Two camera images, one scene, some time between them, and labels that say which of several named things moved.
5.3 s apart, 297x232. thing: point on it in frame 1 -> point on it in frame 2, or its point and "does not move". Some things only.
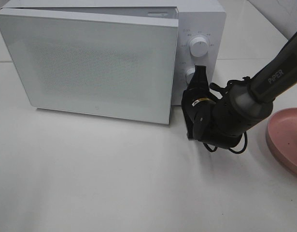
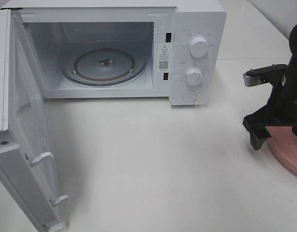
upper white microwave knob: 198,46 does not move
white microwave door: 117,66 -> 21,154
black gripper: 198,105 -> 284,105
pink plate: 284,133 does not move
